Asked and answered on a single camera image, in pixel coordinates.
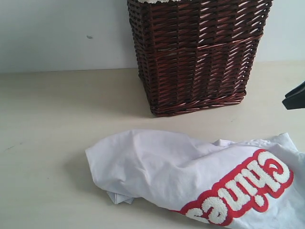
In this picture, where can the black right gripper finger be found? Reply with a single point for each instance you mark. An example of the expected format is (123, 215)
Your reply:
(295, 99)

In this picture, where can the white t-shirt red lettering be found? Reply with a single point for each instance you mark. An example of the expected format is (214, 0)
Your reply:
(257, 184)

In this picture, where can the dark brown wicker basket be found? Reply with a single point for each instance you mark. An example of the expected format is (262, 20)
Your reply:
(196, 54)

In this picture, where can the white lace basket liner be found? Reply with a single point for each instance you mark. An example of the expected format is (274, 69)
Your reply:
(157, 1)

